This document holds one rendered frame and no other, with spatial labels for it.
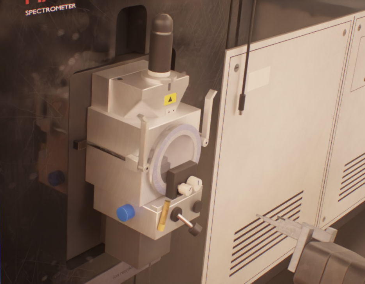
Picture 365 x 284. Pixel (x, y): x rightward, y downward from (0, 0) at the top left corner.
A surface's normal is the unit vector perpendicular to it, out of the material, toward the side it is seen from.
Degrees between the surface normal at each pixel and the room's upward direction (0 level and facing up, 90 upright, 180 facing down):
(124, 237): 90
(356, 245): 0
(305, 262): 67
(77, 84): 90
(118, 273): 90
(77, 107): 90
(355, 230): 0
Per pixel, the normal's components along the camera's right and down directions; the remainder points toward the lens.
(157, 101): 0.77, 0.31
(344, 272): -0.25, -0.01
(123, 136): -0.64, 0.26
